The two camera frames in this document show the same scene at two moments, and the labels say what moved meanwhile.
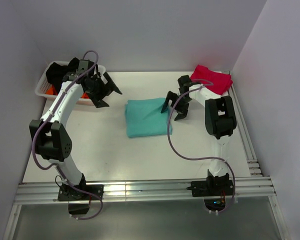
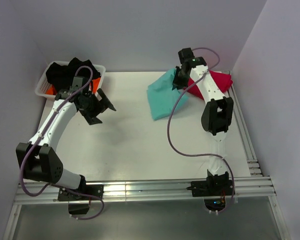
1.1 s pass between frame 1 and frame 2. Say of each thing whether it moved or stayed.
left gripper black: moved
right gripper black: moved
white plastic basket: stayed
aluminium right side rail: stayed
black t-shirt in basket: stayed
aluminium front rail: stayed
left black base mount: stayed
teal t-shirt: moved
